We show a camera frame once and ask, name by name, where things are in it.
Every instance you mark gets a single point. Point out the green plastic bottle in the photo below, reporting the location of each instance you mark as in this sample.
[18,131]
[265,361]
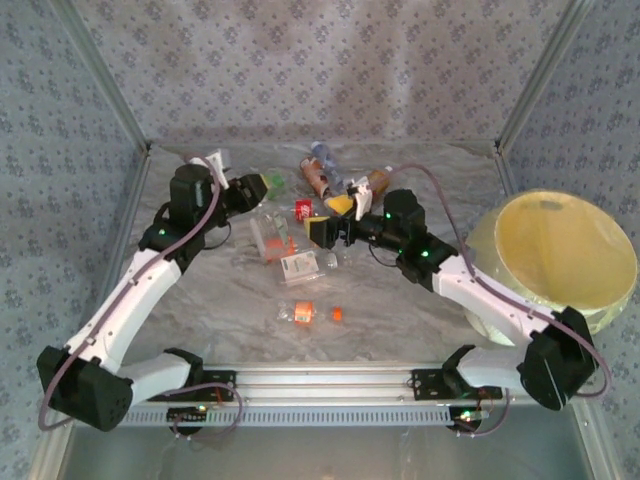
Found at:
[275,182]

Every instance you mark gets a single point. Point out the clear bottle green white label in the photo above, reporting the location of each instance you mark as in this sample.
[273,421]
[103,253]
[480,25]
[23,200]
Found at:
[300,265]

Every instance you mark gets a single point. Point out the orange juice bottle white cap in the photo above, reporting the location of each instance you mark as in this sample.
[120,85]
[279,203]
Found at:
[378,180]

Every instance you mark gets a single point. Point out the clear bottle orange NFC label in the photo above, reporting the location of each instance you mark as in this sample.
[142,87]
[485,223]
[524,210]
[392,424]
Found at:
[277,249]

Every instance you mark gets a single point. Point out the clear bluish plastic bottle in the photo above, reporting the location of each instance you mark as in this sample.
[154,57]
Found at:
[325,160]

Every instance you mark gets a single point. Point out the small clear bottle orange cap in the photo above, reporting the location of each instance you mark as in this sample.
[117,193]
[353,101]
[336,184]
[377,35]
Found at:
[304,312]

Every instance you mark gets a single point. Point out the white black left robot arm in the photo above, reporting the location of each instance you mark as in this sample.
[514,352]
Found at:
[130,295]

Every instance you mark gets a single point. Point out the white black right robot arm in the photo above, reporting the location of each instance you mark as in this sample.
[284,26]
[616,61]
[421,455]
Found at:
[480,290]

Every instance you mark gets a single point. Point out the white plastic bin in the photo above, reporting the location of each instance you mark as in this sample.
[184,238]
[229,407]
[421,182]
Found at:
[487,325]

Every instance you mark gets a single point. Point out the yellow waste basket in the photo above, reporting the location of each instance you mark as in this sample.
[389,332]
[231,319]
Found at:
[550,260]

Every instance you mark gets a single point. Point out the black controller board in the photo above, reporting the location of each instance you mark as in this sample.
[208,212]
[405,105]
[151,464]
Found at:
[187,415]
[467,417]

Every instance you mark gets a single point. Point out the aluminium mounting rail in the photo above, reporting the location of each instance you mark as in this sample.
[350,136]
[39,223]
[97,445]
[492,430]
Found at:
[325,382]

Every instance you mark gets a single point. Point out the aluminium frame post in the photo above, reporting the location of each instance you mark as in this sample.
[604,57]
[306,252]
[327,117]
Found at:
[545,75]
[100,75]

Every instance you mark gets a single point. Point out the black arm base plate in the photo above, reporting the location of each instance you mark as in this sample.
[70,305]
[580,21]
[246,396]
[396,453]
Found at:
[222,385]
[425,385]

